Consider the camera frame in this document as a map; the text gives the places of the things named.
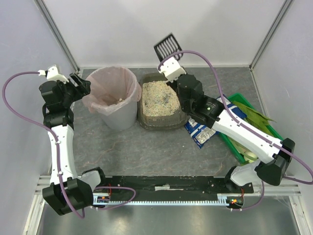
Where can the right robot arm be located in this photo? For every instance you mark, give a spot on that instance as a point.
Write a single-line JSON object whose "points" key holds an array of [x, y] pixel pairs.
{"points": [[272, 153]]}

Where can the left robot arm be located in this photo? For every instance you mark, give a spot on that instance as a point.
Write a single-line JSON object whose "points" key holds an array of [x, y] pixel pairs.
{"points": [[67, 191]]}

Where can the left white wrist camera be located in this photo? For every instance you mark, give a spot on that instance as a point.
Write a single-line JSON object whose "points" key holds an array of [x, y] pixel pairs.
{"points": [[53, 74]]}

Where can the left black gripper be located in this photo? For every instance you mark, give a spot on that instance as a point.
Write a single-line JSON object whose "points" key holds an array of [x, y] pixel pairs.
{"points": [[75, 86]]}

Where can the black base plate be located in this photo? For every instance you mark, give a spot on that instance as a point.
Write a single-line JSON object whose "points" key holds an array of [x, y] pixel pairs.
{"points": [[175, 188]]}

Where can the blue Doritos chip bag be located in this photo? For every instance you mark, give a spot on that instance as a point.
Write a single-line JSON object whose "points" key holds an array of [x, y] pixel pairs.
{"points": [[200, 134]]}

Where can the black litter scoop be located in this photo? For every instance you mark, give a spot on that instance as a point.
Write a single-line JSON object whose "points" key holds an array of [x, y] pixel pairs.
{"points": [[166, 47]]}

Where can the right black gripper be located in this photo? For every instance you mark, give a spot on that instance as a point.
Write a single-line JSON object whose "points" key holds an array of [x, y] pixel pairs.
{"points": [[180, 80]]}

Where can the grey litter box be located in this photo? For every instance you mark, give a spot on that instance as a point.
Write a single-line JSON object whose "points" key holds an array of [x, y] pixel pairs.
{"points": [[159, 107]]}

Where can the grey slotted cable duct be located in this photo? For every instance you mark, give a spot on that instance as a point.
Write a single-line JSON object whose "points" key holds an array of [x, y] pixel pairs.
{"points": [[103, 199]]}

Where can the green vegetable tray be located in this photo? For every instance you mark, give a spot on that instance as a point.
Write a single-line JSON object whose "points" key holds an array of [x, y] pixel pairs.
{"points": [[240, 98]]}

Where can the green leafy vegetable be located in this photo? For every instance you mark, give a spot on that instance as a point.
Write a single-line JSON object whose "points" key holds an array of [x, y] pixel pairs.
{"points": [[254, 117]]}

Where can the green onion bunch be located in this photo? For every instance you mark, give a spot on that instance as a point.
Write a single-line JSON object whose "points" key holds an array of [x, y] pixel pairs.
{"points": [[247, 154]]}

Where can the grey bin with pink bag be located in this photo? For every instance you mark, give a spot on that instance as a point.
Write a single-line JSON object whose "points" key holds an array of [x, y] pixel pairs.
{"points": [[114, 94]]}

